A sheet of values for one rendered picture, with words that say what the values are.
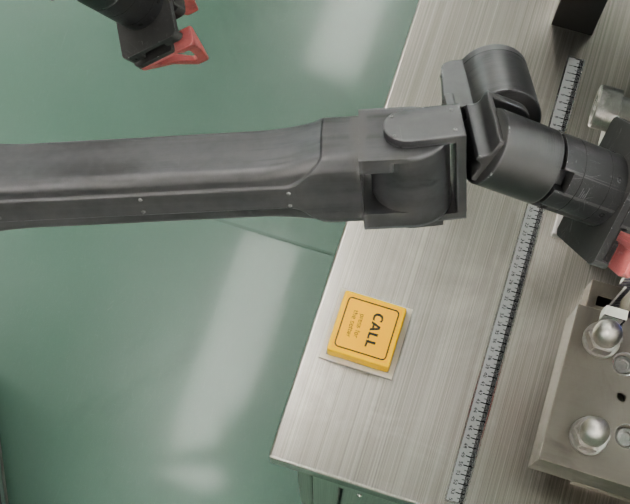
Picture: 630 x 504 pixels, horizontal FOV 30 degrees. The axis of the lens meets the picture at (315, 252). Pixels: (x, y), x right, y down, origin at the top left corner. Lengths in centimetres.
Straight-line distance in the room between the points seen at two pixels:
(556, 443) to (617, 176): 36
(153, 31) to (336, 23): 132
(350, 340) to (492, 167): 47
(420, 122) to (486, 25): 62
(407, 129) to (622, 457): 46
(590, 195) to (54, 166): 39
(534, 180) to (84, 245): 156
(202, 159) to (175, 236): 144
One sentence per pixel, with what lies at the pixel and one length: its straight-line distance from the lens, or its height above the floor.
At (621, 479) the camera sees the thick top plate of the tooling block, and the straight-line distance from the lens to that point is 115.
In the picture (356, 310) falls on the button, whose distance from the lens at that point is 125.
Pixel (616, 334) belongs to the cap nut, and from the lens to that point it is 113.
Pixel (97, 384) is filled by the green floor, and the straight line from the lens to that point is 222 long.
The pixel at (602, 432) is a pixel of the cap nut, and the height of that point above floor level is 107.
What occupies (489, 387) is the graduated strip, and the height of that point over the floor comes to 90.
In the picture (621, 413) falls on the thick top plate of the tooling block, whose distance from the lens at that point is 116.
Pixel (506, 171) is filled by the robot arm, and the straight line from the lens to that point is 82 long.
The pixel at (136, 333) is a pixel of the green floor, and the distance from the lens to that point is 223.
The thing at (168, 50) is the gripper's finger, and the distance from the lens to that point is 117.
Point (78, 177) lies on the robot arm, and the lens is 85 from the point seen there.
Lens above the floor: 213
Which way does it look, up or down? 72 degrees down
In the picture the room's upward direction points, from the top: straight up
